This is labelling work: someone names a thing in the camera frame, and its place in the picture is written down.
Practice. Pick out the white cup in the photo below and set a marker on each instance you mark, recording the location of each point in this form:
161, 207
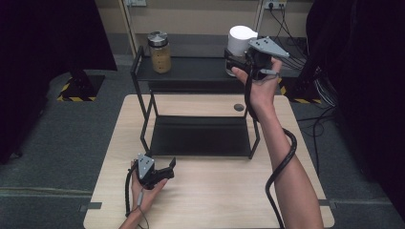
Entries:
240, 39

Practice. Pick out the white wall socket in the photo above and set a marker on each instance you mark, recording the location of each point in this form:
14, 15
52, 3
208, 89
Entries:
275, 4
137, 2

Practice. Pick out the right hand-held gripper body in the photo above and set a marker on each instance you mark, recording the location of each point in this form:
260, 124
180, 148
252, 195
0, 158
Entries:
266, 51

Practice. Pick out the person's right hand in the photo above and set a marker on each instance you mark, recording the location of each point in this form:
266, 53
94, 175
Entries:
262, 90

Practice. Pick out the glass spice jar steel lid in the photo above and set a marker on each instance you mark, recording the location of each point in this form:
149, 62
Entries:
160, 57

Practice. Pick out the dark curtain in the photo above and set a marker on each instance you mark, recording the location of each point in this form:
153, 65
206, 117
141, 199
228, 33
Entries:
366, 79
47, 47

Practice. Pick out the black yellow striped base plate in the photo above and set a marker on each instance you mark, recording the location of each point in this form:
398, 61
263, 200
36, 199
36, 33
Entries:
81, 89
302, 92

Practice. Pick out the person's left hand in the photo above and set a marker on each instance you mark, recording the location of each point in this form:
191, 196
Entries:
149, 195

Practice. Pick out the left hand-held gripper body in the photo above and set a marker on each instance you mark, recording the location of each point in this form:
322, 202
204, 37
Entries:
145, 168

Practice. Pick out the round dark table grommet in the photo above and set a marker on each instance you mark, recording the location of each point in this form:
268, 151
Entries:
239, 107

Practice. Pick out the black metal rack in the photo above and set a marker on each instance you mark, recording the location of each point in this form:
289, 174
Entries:
197, 135

